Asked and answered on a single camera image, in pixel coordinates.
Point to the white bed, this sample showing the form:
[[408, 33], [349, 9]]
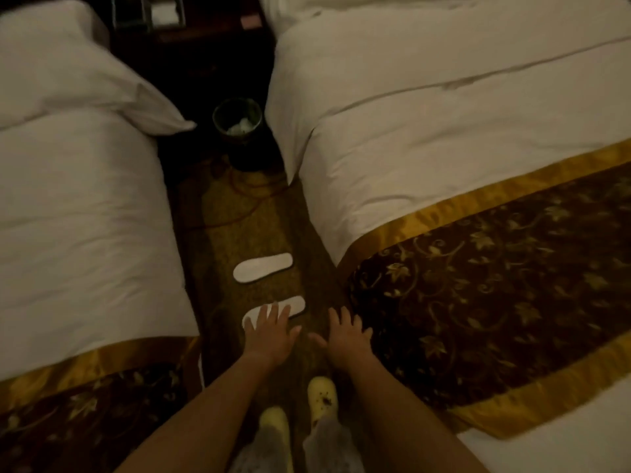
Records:
[[419, 118], [74, 216]]

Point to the white notepad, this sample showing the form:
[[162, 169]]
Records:
[[167, 14]]

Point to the small pink card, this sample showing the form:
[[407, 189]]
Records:
[[251, 22]]

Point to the person's right hand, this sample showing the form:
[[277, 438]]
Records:
[[347, 344]]

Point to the brown gold floral bed runner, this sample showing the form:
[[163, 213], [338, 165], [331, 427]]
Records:
[[98, 423], [493, 290]]

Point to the white crumpled paper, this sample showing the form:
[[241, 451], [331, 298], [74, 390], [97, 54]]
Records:
[[241, 127]]

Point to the person's right forearm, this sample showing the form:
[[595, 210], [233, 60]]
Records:
[[409, 428]]

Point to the person's left forearm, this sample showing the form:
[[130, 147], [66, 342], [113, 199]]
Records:
[[207, 428]]

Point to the person's yellow right shoe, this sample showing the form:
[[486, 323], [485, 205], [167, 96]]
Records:
[[323, 399]]

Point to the person's left hand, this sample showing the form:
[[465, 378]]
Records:
[[268, 339]]

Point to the white slipper dark trim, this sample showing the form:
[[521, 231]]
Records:
[[261, 268], [296, 305]]

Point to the dark wooden nightstand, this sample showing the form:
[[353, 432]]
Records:
[[207, 59]]

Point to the small dark box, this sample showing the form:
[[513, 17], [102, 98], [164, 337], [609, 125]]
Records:
[[129, 12]]

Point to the patterned olive carpet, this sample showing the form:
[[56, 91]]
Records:
[[276, 226]]

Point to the dark round waste bin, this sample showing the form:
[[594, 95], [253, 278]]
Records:
[[251, 152]]

